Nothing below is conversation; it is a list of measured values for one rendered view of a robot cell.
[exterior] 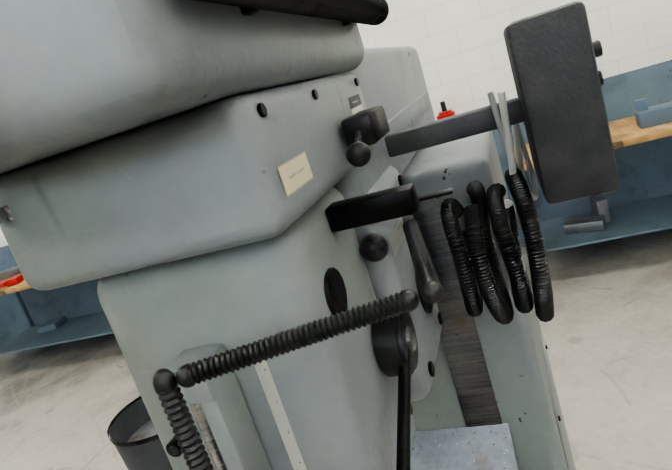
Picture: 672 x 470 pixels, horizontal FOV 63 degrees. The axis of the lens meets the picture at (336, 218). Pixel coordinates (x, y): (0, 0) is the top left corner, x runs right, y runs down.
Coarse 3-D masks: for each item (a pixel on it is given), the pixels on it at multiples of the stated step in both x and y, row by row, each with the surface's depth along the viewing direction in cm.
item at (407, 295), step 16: (368, 304) 33; (384, 304) 33; (400, 304) 33; (416, 304) 33; (320, 320) 33; (336, 320) 33; (352, 320) 33; (368, 320) 33; (272, 336) 33; (288, 336) 32; (304, 336) 32; (320, 336) 32; (240, 352) 32; (256, 352) 32; (272, 352) 32; (288, 352) 33; (192, 368) 32; (208, 368) 32; (224, 368) 32; (192, 384) 32
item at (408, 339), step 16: (384, 320) 54; (400, 320) 54; (384, 336) 53; (400, 336) 53; (384, 352) 53; (400, 352) 53; (416, 352) 57; (384, 368) 54; (400, 368) 53; (400, 384) 52; (400, 400) 50; (400, 416) 49; (400, 432) 48; (400, 448) 47; (400, 464) 46
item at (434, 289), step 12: (408, 228) 46; (408, 240) 43; (420, 240) 42; (420, 252) 39; (420, 264) 37; (432, 264) 37; (420, 276) 35; (432, 276) 34; (420, 288) 34; (432, 288) 33; (432, 300) 33
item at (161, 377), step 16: (160, 384) 32; (176, 384) 33; (160, 400) 32; (176, 400) 32; (176, 416) 32; (176, 432) 33; (192, 432) 33; (192, 448) 33; (192, 464) 33; (208, 464) 34
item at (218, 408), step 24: (192, 360) 43; (216, 384) 42; (192, 408) 42; (216, 408) 42; (240, 408) 44; (216, 432) 43; (240, 432) 44; (216, 456) 43; (240, 456) 43; (264, 456) 46
